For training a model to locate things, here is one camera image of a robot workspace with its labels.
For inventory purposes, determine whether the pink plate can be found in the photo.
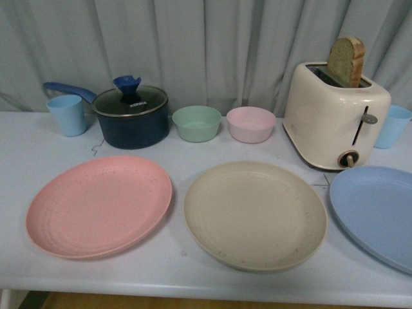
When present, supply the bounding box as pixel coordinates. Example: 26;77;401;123
26;156;173;259

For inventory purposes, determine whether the pink bowl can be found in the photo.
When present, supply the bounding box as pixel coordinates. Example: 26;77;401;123
227;106;277;144

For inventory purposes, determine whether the beige plate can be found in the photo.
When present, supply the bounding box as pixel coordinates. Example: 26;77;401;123
183;162;328;272

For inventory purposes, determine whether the cream toaster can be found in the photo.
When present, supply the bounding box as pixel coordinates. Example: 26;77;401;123
283;62;391;170

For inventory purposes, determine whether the light blue cup right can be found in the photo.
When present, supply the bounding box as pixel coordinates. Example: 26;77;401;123
374;105;411;149

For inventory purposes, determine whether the green bowl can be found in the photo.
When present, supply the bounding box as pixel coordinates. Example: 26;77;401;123
172;106;221;143

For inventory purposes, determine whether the glass pot lid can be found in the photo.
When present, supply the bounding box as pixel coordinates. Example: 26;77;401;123
92;75;168;117

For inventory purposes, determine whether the grey curtain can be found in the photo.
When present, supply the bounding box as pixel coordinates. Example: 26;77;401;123
1;1;411;116

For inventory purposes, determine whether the light blue cup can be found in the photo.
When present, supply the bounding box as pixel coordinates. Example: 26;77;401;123
374;105;411;149
46;95;87;137

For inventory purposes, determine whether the bread slice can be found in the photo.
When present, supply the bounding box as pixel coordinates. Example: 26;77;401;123
327;37;366;88

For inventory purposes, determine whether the dark blue saucepan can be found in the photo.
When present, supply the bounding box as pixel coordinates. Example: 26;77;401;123
43;82;169;149

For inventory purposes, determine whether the blue plate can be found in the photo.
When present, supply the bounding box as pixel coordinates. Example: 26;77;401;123
330;166;411;274

